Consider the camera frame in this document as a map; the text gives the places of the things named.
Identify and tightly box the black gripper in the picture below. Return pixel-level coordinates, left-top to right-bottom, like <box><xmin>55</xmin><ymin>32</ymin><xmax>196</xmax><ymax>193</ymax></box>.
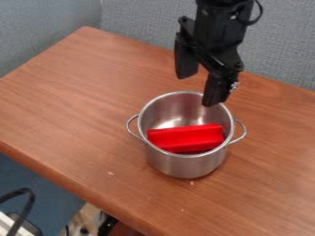
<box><xmin>174</xmin><ymin>0</ymin><xmax>249</xmax><ymax>107</ymax></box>

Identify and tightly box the red block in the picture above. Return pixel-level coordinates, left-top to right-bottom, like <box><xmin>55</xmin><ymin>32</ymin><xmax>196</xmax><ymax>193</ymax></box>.
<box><xmin>147</xmin><ymin>124</ymin><xmax>226</xmax><ymax>153</ymax></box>

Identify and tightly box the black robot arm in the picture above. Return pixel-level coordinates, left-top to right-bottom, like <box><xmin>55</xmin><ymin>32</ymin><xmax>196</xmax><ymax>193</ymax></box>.
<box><xmin>174</xmin><ymin>0</ymin><xmax>263</xmax><ymax>107</ymax></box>

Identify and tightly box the stainless steel pot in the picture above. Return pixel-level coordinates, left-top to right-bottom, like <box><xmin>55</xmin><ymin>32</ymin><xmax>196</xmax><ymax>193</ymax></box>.
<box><xmin>126</xmin><ymin>90</ymin><xmax>246</xmax><ymax>179</ymax></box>

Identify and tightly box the beige clutter under table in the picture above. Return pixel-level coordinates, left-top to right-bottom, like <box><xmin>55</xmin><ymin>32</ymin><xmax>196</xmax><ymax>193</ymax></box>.
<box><xmin>66</xmin><ymin>202</ymin><xmax>119</xmax><ymax>236</ymax></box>

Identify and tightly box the white box under table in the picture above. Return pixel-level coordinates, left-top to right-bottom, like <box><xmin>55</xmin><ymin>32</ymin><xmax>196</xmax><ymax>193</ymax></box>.
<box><xmin>0</xmin><ymin>211</ymin><xmax>43</xmax><ymax>236</ymax></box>

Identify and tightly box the black cable loop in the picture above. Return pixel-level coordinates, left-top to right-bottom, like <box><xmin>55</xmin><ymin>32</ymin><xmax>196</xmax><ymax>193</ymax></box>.
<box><xmin>0</xmin><ymin>187</ymin><xmax>38</xmax><ymax>236</ymax></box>

